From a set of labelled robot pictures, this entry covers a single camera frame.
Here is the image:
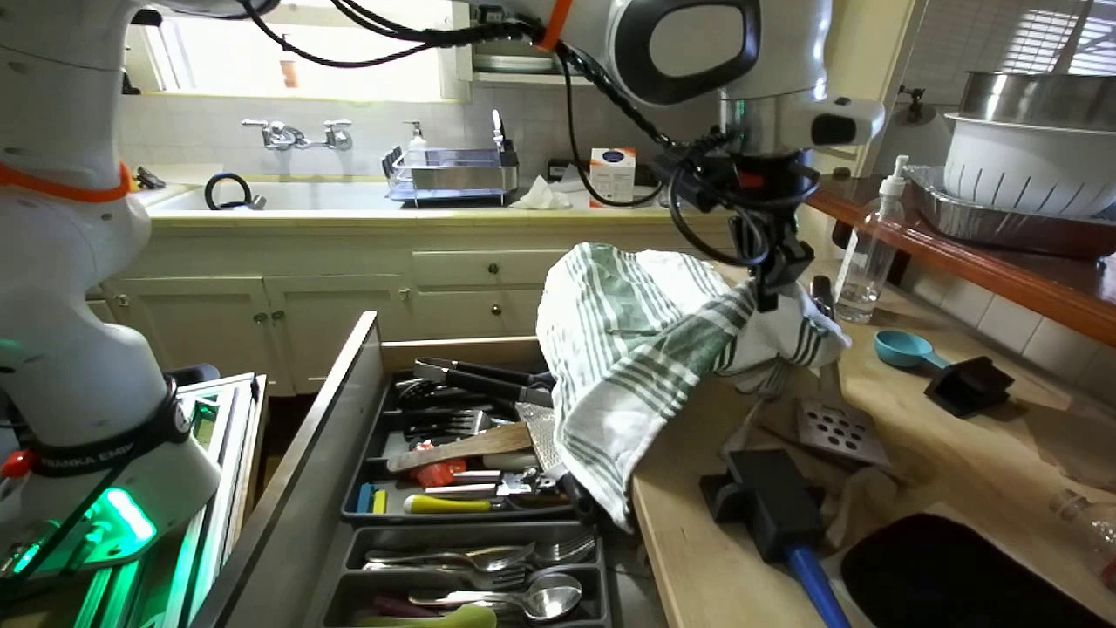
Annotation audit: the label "black kitchen tongs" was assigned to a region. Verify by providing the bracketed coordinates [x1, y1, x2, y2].
[412, 355, 559, 407]

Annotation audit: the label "tan crumpled cloth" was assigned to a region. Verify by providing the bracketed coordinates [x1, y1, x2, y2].
[811, 461, 904, 554]

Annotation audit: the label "cream wall cabinet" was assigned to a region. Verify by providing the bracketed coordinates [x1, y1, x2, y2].
[466, 0, 921, 99]

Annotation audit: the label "brown wooden shelf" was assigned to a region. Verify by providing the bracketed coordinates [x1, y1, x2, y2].
[805, 171, 1116, 351]

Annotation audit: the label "white paper towel roll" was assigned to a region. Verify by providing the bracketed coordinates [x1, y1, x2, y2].
[587, 143, 639, 211]

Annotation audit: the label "metal dish drying rack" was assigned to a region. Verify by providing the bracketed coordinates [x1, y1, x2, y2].
[381, 110, 521, 214]

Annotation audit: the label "grey cutlery tray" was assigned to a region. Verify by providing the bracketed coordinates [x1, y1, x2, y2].
[319, 515, 618, 628]

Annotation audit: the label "wooden spatula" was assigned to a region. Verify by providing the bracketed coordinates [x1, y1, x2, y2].
[381, 424, 537, 478]

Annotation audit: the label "yellow handled utensil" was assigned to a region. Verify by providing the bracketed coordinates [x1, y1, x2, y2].
[399, 491, 495, 515]

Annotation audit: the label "perforated metal spatula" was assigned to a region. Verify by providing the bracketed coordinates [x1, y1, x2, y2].
[752, 393, 897, 472]

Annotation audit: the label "black mat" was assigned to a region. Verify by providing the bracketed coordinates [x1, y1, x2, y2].
[838, 513, 1111, 628]

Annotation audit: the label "chrome sink faucet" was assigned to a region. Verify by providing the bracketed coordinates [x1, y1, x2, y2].
[241, 114, 356, 157]

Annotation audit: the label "green striped white cloth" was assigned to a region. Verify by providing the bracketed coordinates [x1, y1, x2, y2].
[533, 239, 854, 533]

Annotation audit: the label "large metal pot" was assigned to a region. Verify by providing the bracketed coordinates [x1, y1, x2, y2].
[957, 65, 1116, 134]

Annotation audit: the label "clear glass jar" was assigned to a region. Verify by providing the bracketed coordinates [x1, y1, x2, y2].
[1045, 485, 1116, 584]

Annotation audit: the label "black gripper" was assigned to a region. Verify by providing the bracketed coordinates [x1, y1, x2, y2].
[723, 150, 819, 315]

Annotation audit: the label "clear pump dispenser bottle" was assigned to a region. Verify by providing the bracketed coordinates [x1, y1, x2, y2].
[829, 150, 915, 328]

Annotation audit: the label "white plastic colander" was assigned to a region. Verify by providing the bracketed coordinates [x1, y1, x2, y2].
[936, 110, 1116, 223]

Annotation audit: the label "white crumpled paper towel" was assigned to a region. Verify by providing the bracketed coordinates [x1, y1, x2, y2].
[506, 171, 591, 215]

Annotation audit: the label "black utensil organizer tray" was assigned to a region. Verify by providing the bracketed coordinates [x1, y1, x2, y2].
[338, 368, 587, 528]

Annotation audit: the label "black brush with blue handle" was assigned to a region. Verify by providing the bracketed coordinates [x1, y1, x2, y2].
[698, 446, 854, 628]

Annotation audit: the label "white open rack frame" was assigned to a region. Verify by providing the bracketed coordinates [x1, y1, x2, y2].
[65, 368, 273, 628]

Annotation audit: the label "white window blinds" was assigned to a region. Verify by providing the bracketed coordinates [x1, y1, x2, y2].
[1002, 0, 1116, 79]

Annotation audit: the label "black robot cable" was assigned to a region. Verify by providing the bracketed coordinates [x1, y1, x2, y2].
[238, 0, 769, 273]

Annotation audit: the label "large metal spoon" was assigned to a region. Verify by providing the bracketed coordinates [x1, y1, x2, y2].
[403, 581, 587, 625]

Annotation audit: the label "open wooden drawer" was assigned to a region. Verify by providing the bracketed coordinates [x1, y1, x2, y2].
[188, 307, 656, 628]

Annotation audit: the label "teal measuring spoon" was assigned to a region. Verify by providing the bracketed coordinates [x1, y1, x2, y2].
[871, 328, 955, 376]

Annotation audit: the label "black cable loop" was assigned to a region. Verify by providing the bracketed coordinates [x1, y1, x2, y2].
[203, 171, 267, 214]

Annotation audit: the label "metal baking tray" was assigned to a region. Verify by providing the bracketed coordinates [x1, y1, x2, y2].
[904, 161, 1116, 262]

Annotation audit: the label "small black plastic block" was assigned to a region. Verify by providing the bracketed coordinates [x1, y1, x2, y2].
[921, 351, 1017, 424]

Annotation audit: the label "cream base cabinets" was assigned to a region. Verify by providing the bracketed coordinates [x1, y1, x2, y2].
[97, 239, 580, 397]

